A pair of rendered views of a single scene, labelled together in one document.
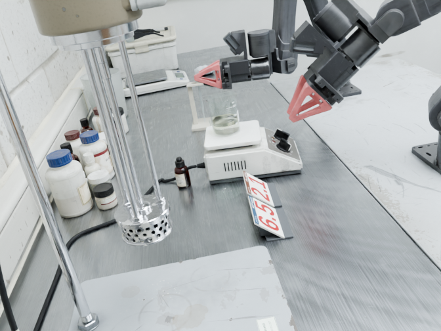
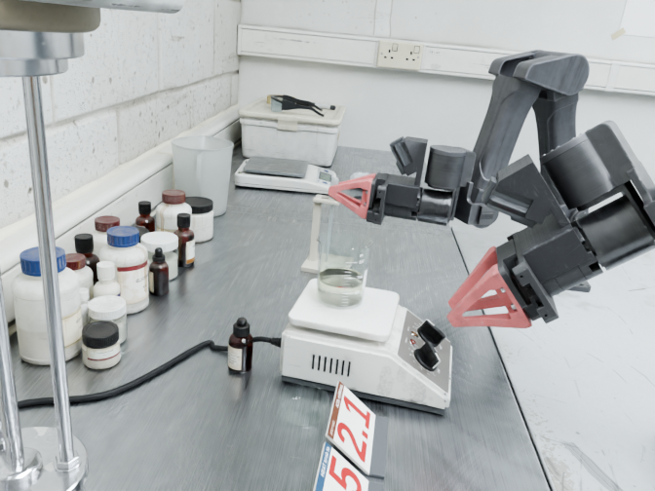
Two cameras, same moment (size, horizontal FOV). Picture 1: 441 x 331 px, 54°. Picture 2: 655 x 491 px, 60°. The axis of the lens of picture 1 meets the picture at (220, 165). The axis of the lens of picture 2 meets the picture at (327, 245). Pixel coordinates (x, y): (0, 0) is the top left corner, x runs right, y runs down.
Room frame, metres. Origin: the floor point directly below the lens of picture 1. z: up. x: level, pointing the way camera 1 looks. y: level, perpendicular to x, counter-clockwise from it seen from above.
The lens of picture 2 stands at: (0.25, -0.07, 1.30)
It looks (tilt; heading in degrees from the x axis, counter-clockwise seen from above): 21 degrees down; 6
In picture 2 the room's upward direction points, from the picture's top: 6 degrees clockwise
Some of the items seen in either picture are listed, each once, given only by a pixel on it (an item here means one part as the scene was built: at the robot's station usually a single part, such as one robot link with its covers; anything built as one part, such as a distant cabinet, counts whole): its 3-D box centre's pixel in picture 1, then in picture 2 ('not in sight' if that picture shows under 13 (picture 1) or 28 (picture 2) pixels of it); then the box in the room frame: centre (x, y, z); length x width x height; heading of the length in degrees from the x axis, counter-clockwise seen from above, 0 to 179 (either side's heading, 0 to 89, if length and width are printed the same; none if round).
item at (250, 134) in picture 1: (232, 134); (346, 307); (0.87, -0.04, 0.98); 0.12 x 0.12 x 0.01; 85
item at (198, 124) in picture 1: (202, 103); (330, 232); (1.18, 0.02, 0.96); 0.08 x 0.08 x 0.13; 86
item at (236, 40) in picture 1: (235, 51); (403, 168); (1.18, -0.09, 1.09); 0.07 x 0.06 x 0.11; 175
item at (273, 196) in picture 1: (261, 188); (359, 427); (0.73, -0.07, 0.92); 0.09 x 0.06 x 0.04; 179
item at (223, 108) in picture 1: (223, 115); (339, 270); (0.88, -0.02, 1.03); 0.07 x 0.06 x 0.08; 123
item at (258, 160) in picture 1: (247, 151); (363, 342); (0.87, -0.06, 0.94); 0.22 x 0.13 x 0.08; 85
